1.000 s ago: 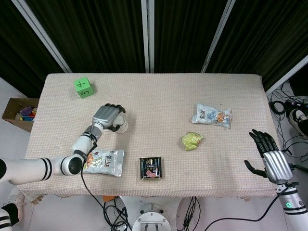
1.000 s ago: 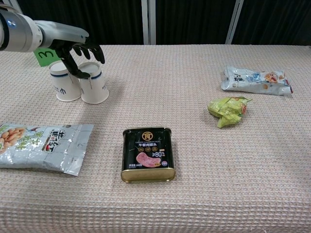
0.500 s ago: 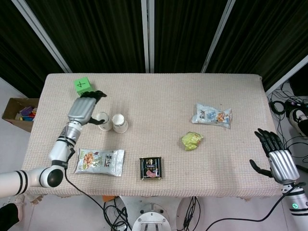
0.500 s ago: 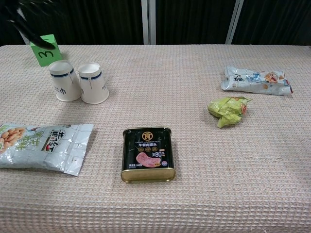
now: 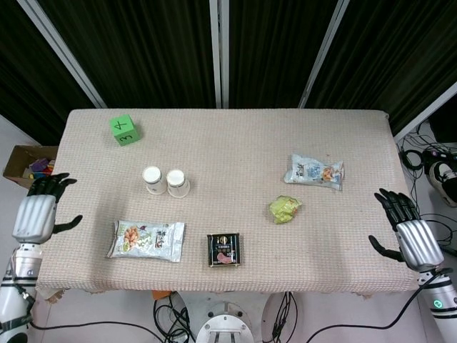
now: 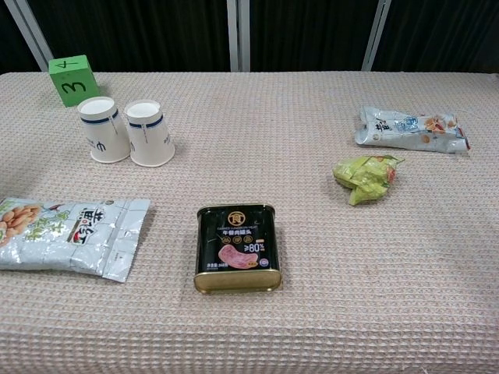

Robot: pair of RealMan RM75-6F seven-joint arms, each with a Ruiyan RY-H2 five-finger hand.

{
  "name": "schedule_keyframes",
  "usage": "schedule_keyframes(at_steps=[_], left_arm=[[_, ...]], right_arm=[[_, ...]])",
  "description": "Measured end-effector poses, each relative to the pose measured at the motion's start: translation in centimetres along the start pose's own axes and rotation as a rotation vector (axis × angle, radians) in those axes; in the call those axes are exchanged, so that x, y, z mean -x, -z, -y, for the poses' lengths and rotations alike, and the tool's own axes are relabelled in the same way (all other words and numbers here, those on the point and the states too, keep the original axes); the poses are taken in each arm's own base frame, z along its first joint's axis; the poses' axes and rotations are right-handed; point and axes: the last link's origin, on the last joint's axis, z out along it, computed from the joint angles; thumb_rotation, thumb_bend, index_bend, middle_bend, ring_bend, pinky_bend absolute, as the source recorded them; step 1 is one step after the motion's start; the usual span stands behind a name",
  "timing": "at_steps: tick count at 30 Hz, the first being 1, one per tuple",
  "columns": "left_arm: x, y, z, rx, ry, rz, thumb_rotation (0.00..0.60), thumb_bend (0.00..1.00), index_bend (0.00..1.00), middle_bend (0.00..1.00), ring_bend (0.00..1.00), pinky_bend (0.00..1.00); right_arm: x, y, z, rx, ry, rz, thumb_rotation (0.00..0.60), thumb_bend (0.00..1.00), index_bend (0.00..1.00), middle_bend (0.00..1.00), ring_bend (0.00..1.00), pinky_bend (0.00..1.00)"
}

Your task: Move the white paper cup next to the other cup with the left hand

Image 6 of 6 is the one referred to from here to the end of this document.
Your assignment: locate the white paper cup blue band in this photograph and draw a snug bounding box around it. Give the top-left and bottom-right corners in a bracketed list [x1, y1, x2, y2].
[76, 96, 132, 164]
[124, 100, 176, 168]

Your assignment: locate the black gold luncheon meat can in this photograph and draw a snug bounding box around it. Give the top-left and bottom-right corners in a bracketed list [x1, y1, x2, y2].
[193, 203, 283, 294]

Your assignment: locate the crumpled green snack wrapper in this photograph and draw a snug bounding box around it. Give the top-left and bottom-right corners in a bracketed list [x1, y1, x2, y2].
[331, 154, 406, 206]

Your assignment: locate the pink woven tablecloth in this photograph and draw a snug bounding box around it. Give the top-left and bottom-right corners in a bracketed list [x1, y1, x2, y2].
[0, 71, 499, 374]

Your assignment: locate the white blue snack packet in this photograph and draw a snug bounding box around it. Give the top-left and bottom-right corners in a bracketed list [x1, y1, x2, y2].
[353, 105, 472, 154]

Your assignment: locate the black backdrop curtain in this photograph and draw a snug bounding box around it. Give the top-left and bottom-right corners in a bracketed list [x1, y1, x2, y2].
[0, 0, 499, 74]

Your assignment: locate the silver peanut snack bag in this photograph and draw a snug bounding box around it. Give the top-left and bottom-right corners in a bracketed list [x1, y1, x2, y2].
[0, 196, 152, 284]

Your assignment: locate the green numbered cube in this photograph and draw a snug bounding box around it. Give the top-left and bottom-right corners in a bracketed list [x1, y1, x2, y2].
[48, 55, 101, 108]

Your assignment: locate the grey metal frame post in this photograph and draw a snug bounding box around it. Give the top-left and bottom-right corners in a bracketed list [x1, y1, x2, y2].
[226, 0, 251, 72]
[2, 0, 55, 72]
[361, 0, 393, 72]

